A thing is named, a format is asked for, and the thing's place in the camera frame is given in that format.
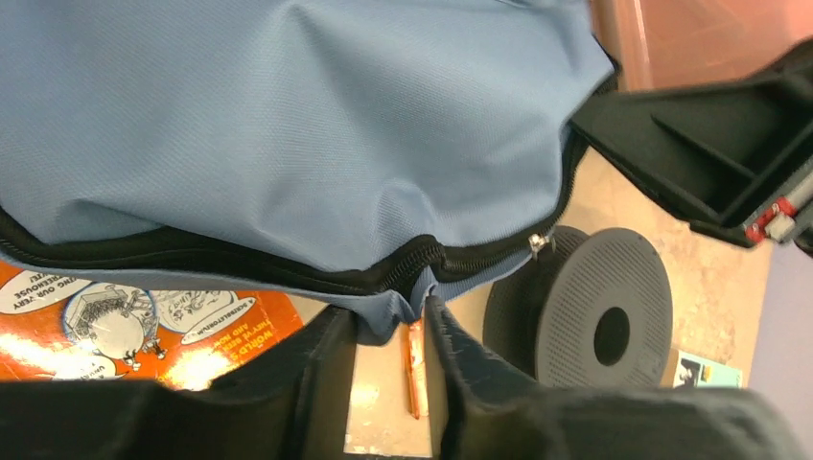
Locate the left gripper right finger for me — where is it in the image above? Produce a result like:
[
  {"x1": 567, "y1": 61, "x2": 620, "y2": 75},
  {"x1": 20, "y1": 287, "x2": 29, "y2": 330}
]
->
[{"x1": 424, "y1": 296, "x2": 804, "y2": 459}]

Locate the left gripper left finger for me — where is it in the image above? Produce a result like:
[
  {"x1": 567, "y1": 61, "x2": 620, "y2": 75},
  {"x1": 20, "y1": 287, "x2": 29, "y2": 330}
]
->
[{"x1": 1, "y1": 307, "x2": 356, "y2": 459}]

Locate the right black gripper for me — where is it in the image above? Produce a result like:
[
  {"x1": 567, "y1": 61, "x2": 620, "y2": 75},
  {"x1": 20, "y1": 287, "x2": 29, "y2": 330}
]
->
[{"x1": 570, "y1": 39, "x2": 812, "y2": 253}]

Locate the orange illustrated book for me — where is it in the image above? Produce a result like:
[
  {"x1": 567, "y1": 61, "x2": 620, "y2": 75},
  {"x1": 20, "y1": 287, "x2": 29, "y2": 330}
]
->
[{"x1": 1, "y1": 264, "x2": 303, "y2": 390}]

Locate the blue student backpack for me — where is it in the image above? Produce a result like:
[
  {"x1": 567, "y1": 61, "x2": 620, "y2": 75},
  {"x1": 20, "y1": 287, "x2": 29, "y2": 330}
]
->
[{"x1": 1, "y1": 1, "x2": 615, "y2": 344}]

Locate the copper coloured marker pen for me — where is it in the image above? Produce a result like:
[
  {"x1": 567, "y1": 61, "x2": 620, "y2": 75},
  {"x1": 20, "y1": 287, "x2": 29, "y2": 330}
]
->
[{"x1": 402, "y1": 319, "x2": 429, "y2": 420}]

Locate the teal paperback book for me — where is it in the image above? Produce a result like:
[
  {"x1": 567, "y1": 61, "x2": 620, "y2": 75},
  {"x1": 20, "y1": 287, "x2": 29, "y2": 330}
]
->
[{"x1": 661, "y1": 348, "x2": 743, "y2": 388}]

